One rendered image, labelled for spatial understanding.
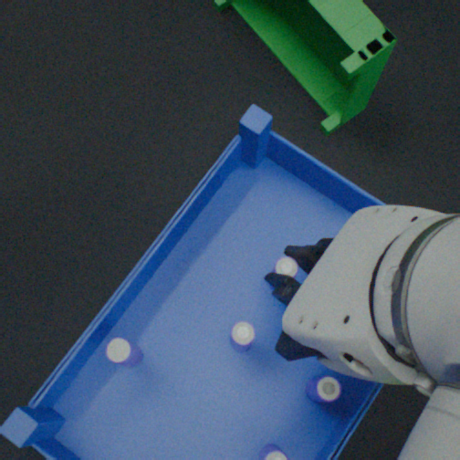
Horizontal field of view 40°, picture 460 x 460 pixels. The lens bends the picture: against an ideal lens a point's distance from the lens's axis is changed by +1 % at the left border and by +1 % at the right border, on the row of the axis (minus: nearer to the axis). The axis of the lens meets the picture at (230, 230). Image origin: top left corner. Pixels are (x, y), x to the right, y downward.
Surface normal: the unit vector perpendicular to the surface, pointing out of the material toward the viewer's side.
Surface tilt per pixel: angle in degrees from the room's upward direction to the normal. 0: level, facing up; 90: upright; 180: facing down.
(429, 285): 67
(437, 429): 71
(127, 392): 0
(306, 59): 0
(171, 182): 0
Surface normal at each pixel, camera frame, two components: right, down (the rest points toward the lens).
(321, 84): 0.00, -0.25
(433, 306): -0.94, -0.09
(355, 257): -0.73, -0.64
